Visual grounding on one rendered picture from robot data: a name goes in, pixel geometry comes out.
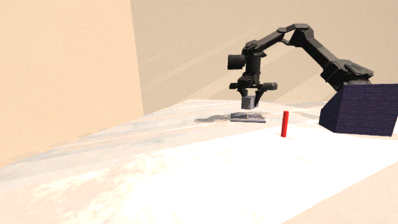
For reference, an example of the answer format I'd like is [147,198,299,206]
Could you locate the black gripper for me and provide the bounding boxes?
[229,69,277,106]

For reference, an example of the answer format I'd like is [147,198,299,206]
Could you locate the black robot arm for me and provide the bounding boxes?
[227,23,374,92]

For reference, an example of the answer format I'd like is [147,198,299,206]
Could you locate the red peg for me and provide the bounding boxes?
[281,111,289,137]

